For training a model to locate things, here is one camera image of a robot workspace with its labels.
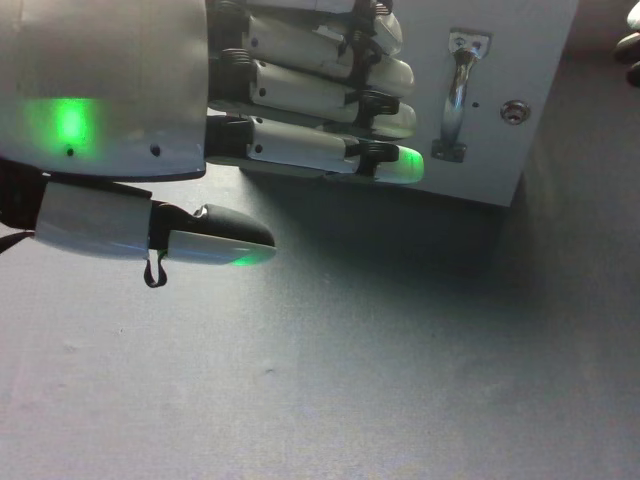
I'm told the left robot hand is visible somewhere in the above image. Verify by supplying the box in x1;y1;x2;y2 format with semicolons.
0;0;426;291

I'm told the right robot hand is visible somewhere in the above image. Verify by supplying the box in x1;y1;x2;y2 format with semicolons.
612;0;640;89

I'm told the chrome door handle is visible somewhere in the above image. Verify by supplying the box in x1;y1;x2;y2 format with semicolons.
430;27;494;164

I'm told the grey table cloth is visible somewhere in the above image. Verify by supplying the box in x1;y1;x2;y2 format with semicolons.
0;44;640;480

